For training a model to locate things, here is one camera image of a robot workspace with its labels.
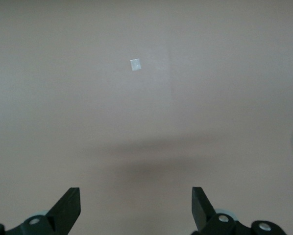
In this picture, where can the brown table cloth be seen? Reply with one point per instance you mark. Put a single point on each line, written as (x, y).
(63, 98)

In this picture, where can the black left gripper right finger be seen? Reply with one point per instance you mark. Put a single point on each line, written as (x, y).
(200, 208)

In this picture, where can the small square tape piece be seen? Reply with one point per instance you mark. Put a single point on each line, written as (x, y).
(136, 64)

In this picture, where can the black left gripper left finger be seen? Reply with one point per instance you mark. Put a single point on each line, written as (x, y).
(65, 210)

